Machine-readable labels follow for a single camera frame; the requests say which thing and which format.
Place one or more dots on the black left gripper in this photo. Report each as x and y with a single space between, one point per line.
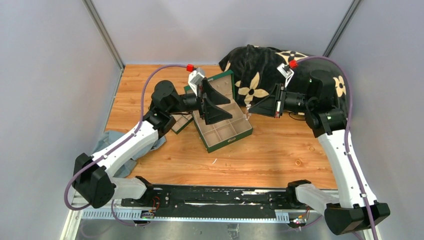
207 110

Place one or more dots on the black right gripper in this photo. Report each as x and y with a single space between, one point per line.
270 106

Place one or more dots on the silver necklace jewelry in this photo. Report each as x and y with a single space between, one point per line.
247 113

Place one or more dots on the green jewelry tray insert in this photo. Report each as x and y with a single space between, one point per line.
181 121

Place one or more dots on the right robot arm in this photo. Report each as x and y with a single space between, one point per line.
356 208

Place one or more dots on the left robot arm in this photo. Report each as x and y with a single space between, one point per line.
94 175

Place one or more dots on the black floral plush blanket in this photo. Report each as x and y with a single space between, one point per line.
269 82

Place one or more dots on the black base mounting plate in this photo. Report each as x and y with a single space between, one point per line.
215 202

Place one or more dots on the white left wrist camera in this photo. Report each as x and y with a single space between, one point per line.
195 78

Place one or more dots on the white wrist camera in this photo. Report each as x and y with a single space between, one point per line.
286 72
195 78

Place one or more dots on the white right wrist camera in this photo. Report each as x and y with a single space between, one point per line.
286 72

